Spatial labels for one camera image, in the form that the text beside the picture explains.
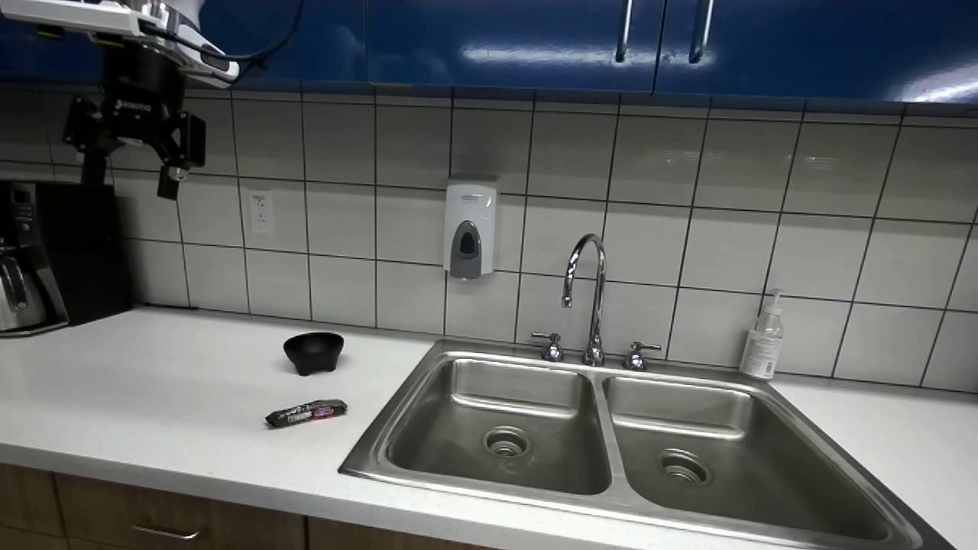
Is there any white wall outlet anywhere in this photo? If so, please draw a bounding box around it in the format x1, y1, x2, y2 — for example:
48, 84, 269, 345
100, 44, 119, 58
241, 185, 278, 247

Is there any blue cabinet door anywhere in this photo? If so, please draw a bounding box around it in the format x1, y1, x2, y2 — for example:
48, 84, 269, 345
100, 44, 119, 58
199, 0, 665, 97
655, 0, 978, 111

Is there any metal drawer handle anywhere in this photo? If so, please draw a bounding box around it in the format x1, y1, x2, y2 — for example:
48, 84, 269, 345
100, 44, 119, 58
130, 520, 206, 548

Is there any black coffee maker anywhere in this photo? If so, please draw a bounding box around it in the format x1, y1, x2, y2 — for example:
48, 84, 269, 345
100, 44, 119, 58
0, 180, 134, 340

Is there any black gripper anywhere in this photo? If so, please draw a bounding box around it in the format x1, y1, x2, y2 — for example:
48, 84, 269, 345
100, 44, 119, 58
61, 44, 208, 205

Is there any small black bowl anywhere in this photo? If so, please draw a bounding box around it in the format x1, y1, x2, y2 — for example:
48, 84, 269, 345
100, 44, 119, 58
282, 331, 349, 380

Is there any chrome gooseneck faucet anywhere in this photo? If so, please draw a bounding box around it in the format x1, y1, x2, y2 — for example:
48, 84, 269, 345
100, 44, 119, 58
558, 228, 612, 366

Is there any wooden cabinet front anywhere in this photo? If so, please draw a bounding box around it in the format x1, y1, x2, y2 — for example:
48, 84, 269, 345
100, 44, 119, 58
0, 461, 68, 550
306, 518, 483, 550

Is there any stainless steel double sink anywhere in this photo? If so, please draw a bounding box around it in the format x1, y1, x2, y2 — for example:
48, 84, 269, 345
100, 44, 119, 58
335, 336, 957, 550

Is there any white wall soap dispenser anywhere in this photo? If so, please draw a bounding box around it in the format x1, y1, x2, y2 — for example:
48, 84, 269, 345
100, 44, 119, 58
444, 180, 500, 282

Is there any wooden drawer front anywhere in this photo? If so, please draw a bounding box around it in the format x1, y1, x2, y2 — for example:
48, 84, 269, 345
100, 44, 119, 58
54, 470, 309, 550

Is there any chrome faucet handle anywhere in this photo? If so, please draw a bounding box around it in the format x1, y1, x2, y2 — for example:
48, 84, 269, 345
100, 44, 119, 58
528, 331, 565, 363
622, 340, 663, 372

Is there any clear pump soap bottle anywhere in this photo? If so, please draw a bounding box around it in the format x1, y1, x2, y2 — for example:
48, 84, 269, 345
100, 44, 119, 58
737, 287, 789, 383

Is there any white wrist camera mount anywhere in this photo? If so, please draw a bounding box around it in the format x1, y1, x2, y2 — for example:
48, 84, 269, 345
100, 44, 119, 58
0, 0, 246, 89

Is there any black marker pen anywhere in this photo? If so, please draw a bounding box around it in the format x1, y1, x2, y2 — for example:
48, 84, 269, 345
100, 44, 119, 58
263, 397, 351, 430

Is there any silver cabinet door handle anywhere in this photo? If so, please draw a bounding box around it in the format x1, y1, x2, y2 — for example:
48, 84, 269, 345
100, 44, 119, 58
612, 0, 640, 67
687, 0, 718, 67

